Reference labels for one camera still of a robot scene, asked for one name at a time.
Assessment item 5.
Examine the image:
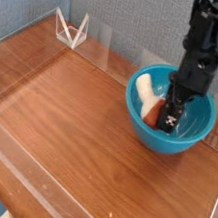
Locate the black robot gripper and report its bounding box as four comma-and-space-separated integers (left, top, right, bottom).
157, 48, 218, 134

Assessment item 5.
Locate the brown and white toy mushroom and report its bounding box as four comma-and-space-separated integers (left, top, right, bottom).
135, 73, 165, 129

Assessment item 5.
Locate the blue plastic bowl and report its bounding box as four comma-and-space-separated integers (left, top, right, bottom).
116, 57, 218, 163

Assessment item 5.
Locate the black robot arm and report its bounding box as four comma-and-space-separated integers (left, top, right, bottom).
157, 0, 218, 133

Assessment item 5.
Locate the clear acrylic back barrier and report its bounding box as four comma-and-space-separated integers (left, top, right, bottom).
75, 16, 218, 151

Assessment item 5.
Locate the clear acrylic barrier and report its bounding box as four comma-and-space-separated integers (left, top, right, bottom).
0, 124, 95, 218
75, 16, 218, 151

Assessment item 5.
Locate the clear acrylic front barrier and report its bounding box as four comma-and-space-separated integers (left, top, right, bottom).
0, 124, 95, 218

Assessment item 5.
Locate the clear acrylic corner bracket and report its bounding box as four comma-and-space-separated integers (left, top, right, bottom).
55, 8, 90, 50

